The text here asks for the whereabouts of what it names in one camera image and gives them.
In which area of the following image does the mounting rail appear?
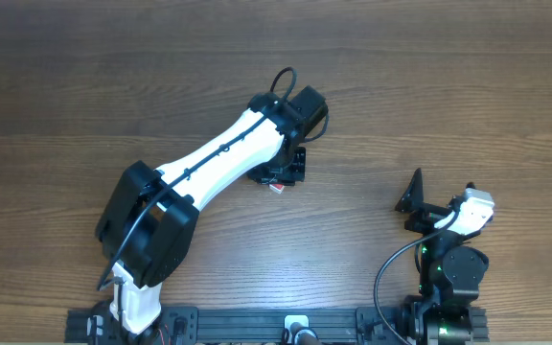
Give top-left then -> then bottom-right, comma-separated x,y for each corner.
64,306 -> 491,345

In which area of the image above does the black cable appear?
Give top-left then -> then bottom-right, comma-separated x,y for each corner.
373,210 -> 462,345
96,66 -> 330,292

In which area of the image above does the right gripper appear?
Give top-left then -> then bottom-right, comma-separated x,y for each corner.
394,167 -> 476,235

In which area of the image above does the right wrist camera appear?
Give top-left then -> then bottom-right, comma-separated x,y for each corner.
441,187 -> 495,236

